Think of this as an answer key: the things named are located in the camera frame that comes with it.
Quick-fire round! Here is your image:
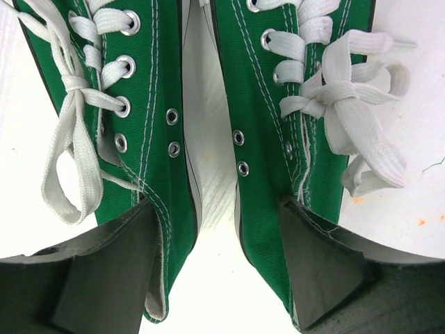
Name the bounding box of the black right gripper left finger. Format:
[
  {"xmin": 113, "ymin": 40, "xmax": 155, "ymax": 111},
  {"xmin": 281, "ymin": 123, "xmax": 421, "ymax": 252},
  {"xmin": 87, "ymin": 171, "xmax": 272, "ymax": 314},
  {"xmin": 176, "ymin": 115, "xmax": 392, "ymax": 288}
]
[{"xmin": 1, "ymin": 200, "xmax": 156, "ymax": 333}]

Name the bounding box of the green canvas sneaker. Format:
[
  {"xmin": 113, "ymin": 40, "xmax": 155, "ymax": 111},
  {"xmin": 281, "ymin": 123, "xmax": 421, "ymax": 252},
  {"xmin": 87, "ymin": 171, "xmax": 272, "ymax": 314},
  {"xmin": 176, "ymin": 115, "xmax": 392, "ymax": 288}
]
[
  {"xmin": 200, "ymin": 1, "xmax": 410, "ymax": 331},
  {"xmin": 12, "ymin": 1, "xmax": 202, "ymax": 323}
]

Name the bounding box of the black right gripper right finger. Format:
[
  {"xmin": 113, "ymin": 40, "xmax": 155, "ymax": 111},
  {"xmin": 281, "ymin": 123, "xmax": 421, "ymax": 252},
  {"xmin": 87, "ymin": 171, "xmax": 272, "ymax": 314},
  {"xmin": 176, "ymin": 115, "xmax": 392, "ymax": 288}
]
[{"xmin": 278, "ymin": 197, "xmax": 444, "ymax": 333}]

